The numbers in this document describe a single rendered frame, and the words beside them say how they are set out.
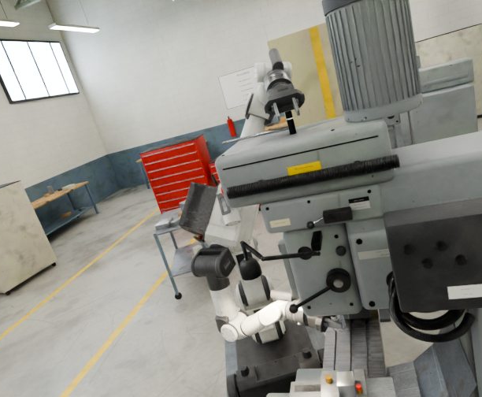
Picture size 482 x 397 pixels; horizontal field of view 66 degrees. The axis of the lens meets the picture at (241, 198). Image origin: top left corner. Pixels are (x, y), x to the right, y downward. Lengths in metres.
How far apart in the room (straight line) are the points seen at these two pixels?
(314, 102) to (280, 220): 1.85
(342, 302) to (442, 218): 0.52
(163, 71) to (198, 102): 1.32
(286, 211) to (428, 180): 0.37
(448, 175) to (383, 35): 0.37
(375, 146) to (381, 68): 0.18
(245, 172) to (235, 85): 9.51
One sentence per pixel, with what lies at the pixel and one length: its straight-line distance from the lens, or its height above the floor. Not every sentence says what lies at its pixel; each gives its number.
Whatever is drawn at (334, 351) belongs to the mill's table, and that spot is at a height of 0.95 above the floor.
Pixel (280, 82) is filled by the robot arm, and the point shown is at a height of 2.04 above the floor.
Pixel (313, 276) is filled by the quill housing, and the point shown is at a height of 1.47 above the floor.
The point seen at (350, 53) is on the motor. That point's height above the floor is 2.06.
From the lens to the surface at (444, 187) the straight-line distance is 1.06.
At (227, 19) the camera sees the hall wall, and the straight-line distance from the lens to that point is 10.58.
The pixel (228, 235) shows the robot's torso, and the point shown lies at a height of 1.51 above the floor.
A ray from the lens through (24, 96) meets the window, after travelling 10.95.
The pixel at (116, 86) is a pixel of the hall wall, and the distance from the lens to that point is 12.04.
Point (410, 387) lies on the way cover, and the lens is 1.63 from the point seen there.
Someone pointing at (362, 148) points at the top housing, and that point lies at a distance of 0.99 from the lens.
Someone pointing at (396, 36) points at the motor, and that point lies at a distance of 1.02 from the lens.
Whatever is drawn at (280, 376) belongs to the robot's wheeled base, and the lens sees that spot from 2.19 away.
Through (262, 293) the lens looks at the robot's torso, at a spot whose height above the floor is 1.02.
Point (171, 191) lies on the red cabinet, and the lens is 6.65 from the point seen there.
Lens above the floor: 2.06
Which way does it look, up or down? 16 degrees down
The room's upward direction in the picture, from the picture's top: 16 degrees counter-clockwise
